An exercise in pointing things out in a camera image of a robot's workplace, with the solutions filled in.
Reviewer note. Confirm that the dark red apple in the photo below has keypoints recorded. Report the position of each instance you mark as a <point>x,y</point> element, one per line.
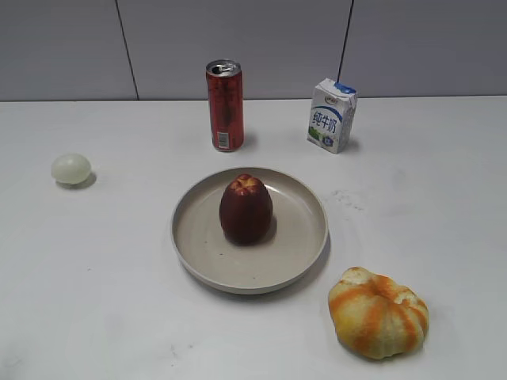
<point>245,210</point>

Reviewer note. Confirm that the beige round plate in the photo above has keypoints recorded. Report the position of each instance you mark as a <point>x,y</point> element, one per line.
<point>297,239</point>

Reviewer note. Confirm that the red soda can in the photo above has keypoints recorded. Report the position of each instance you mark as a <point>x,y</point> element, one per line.
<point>225,99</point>

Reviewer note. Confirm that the white blue milk carton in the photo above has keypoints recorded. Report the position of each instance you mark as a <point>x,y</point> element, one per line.
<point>332,112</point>

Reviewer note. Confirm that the orange yellow pumpkin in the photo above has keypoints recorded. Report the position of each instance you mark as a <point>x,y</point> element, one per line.
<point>376,317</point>

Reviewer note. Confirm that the white egg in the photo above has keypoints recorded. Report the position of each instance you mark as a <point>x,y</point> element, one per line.
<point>71,169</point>

